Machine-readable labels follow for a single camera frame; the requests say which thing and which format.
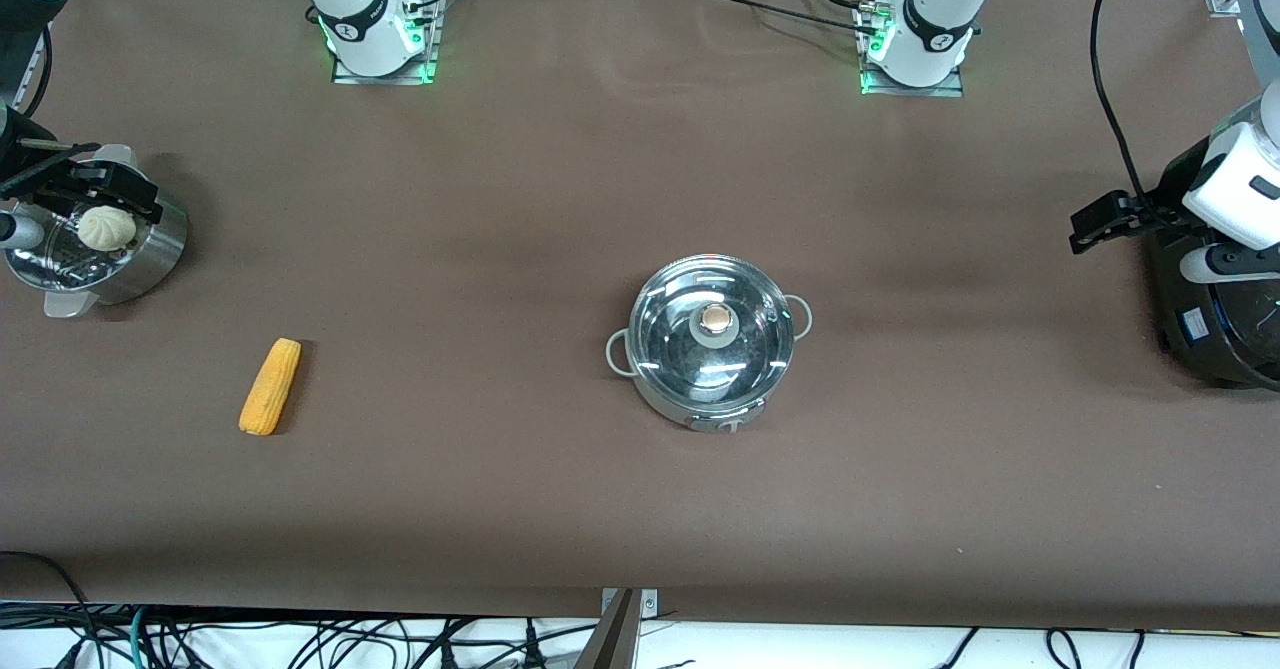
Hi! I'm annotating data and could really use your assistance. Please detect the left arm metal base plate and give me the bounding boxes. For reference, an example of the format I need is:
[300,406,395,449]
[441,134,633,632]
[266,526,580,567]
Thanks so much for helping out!
[857,4,967,99]

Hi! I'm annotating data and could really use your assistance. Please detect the white steamed bun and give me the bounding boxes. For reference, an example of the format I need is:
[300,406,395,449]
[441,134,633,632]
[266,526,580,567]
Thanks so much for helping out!
[77,205,138,253]

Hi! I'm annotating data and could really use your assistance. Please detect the brown table cover sheet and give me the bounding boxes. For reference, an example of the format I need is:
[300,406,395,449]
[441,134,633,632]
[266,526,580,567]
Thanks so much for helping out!
[0,0,1280,632]

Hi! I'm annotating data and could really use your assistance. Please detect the steel steamer pot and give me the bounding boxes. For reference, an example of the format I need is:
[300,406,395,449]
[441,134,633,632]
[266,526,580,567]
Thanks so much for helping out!
[4,144,190,319]

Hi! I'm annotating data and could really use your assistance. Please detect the yellow corn cob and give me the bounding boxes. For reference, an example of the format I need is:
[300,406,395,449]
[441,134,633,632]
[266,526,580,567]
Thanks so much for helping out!
[238,337,302,437]

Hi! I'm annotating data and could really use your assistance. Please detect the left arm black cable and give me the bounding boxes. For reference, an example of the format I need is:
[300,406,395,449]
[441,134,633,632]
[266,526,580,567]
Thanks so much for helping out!
[1089,0,1271,212]

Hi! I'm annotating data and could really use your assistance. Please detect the teal cable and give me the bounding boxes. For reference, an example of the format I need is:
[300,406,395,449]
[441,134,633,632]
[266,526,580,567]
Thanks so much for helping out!
[125,604,153,669]

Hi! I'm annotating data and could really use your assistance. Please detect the steel pot with handles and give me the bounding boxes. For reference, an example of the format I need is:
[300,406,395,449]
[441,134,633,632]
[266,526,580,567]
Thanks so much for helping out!
[605,254,814,436]

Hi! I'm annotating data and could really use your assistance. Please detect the dark metal strut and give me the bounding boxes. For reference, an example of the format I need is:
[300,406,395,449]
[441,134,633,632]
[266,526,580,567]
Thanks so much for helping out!
[572,589,641,669]

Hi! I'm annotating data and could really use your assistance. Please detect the black round appliance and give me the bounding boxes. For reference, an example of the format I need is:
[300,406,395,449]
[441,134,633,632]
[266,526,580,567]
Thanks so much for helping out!
[1143,137,1280,392]

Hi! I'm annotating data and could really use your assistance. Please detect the small metal edge bracket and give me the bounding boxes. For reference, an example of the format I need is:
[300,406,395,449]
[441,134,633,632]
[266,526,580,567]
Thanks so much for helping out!
[600,588,660,618]

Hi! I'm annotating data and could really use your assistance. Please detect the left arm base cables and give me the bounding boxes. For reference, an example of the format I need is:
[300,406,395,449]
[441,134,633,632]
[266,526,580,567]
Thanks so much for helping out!
[690,0,901,38]

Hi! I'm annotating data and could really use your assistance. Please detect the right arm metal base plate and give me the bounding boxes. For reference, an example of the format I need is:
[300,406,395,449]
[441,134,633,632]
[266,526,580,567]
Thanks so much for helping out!
[330,0,442,86]

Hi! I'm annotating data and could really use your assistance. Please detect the round glass pot lid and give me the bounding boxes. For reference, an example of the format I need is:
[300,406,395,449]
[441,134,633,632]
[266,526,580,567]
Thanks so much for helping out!
[632,256,796,397]

